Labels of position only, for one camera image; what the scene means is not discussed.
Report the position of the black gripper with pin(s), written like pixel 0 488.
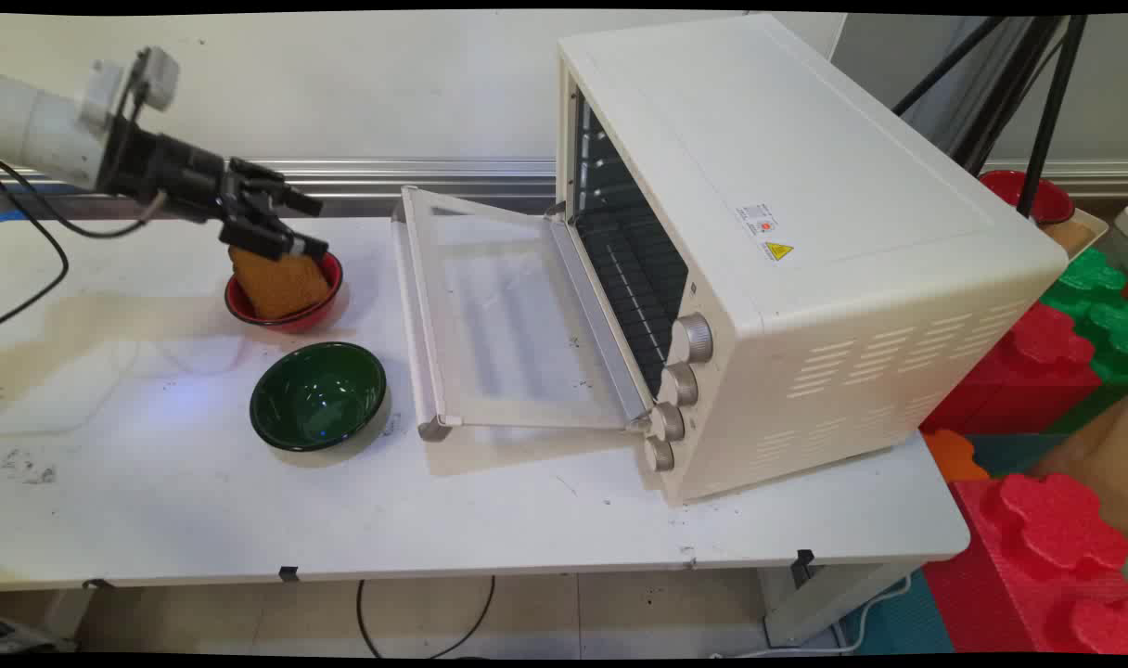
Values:
pixel 170 172

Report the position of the brown toast bread slice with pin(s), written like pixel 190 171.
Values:
pixel 279 283

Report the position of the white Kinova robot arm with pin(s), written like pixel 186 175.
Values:
pixel 40 125

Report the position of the red bowl with bread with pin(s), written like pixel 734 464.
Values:
pixel 327 301

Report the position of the dark green bowl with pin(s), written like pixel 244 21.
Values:
pixel 318 396

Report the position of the glass oven door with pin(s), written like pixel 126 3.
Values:
pixel 508 315

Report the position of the black table edge clip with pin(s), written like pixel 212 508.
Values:
pixel 288 573
pixel 803 559

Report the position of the large silver oven knob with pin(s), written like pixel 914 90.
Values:
pixel 694 338

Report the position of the white label sticker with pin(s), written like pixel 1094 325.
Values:
pixel 757 219

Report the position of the yellow warning sticker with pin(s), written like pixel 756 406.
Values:
pixel 777 250

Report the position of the cream toaster oven body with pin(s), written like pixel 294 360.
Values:
pixel 833 232

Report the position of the white table leg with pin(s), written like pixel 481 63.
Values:
pixel 824 598

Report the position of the orange foam piece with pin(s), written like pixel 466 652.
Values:
pixel 954 455

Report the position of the blue foam floor mat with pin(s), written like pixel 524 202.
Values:
pixel 898 622

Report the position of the small red foam block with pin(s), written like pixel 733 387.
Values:
pixel 1028 376

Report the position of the red bowl with black rim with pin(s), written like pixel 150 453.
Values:
pixel 1046 199

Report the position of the black tripod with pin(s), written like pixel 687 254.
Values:
pixel 1046 102

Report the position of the beige cardboard box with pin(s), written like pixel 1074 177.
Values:
pixel 1079 232

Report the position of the green foam block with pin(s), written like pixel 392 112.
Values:
pixel 1097 306

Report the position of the large red foam block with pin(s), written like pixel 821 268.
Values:
pixel 1046 557

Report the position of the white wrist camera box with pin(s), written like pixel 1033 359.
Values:
pixel 137 82

